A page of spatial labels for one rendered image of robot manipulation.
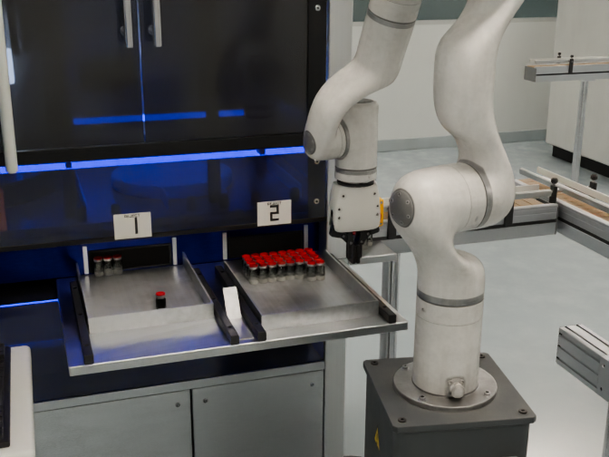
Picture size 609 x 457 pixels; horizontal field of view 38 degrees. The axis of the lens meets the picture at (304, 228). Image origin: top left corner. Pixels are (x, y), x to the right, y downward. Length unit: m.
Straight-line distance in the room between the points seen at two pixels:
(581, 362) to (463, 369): 1.14
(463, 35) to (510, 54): 6.26
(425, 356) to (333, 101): 0.49
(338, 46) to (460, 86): 0.69
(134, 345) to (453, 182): 0.72
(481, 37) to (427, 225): 0.31
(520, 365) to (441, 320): 2.19
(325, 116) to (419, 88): 5.72
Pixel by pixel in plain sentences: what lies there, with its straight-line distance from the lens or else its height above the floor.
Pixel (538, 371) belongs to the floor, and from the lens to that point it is 3.70.
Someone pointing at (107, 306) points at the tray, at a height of 0.88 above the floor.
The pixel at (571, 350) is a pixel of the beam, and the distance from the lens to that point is 2.72.
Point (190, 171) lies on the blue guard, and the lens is 2.04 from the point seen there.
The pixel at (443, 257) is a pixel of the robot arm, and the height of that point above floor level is 1.14.
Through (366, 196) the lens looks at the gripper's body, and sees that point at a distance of 1.76.
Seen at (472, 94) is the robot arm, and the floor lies 1.41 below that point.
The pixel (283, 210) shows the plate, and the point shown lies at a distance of 2.12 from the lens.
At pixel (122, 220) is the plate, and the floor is 1.03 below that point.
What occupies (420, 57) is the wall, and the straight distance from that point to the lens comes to 7.31.
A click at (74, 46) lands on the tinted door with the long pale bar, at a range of 1.97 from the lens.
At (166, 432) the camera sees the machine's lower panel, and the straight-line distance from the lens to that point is 2.29.
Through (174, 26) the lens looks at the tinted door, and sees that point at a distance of 1.99.
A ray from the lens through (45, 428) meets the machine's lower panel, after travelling 2.24.
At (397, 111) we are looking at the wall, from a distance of 7.30.
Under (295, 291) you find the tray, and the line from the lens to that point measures 2.01.
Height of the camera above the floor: 1.64
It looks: 18 degrees down
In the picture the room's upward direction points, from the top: straight up
